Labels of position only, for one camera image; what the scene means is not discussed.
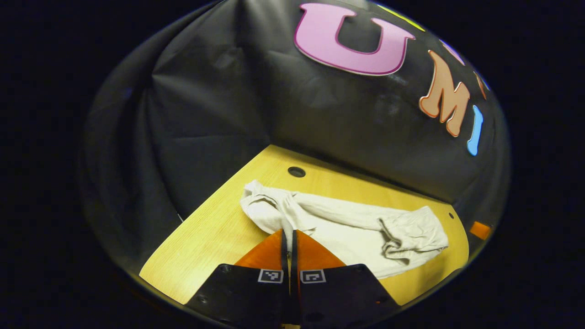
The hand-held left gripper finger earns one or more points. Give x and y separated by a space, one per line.
284 258
294 258

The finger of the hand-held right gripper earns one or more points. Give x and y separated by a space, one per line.
480 230

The white jeans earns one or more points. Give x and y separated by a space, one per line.
347 228

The black backdrop cloth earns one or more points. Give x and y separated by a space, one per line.
320 119

